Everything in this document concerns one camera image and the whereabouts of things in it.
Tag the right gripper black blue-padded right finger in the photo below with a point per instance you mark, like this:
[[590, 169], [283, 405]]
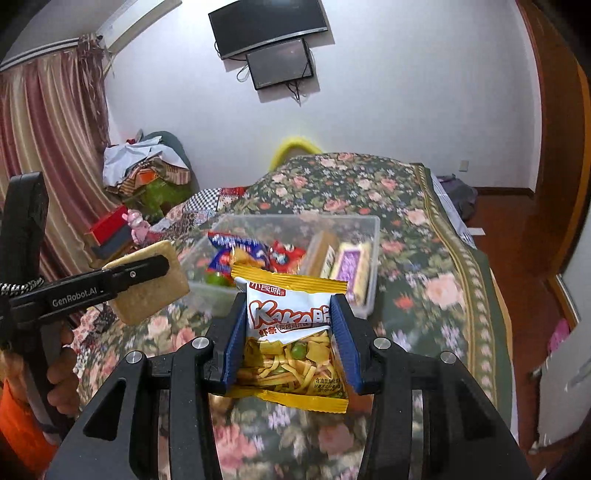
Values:
[[465, 437]]

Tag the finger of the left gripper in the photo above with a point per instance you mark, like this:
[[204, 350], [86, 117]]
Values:
[[137, 272]]

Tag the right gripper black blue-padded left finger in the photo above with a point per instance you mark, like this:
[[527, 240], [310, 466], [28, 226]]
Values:
[[117, 436]]

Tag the brown label cake bar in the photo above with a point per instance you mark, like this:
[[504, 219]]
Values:
[[144, 300]]

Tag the blue chip bag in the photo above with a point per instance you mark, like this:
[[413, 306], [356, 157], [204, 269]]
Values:
[[232, 249]]

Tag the red snack bag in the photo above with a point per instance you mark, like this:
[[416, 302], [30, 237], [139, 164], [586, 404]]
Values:
[[286, 258]]

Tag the yellow white Koko snack bag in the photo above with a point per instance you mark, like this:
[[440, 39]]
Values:
[[288, 357]]

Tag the long green label biscuit pack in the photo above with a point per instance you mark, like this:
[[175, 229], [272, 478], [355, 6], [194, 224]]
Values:
[[320, 256]]

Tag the purple label cracker pack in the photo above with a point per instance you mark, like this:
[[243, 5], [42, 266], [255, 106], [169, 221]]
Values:
[[352, 265]]

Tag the green jelly cup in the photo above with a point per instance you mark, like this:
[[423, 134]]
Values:
[[219, 279]]

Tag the left hand holding gripper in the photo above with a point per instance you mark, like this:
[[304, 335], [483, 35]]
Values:
[[63, 395]]

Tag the pink plush toy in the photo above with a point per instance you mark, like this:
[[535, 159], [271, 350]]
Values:
[[139, 227]]

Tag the red box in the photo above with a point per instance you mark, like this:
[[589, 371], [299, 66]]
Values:
[[101, 231]]

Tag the patchwork quilt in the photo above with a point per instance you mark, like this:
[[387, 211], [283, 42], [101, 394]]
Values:
[[193, 212]]

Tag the clear plastic storage bin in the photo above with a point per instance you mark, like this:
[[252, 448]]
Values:
[[308, 244]]

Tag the pile of clothes on chair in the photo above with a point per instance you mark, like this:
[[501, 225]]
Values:
[[152, 175]]

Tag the white suitcase with stickers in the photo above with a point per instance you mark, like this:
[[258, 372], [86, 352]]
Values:
[[564, 388]]

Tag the floral bedspread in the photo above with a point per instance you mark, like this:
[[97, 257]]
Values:
[[435, 292]]

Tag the striped red gold curtain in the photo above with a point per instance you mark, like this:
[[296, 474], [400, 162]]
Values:
[[54, 119]]

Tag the yellow curved headboard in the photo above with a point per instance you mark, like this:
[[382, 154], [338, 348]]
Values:
[[290, 147]]

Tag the grey backpack on floor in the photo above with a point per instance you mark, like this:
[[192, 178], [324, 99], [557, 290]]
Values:
[[463, 196]]

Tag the white air conditioner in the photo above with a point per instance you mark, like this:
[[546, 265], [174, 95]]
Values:
[[130, 20]]

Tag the wooden door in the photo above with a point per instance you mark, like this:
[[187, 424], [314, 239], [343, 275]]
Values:
[[563, 173]]

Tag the small black monitor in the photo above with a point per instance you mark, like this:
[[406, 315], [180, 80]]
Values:
[[280, 63]]

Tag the wall mounted black television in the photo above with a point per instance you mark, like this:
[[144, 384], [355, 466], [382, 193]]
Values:
[[245, 25]]

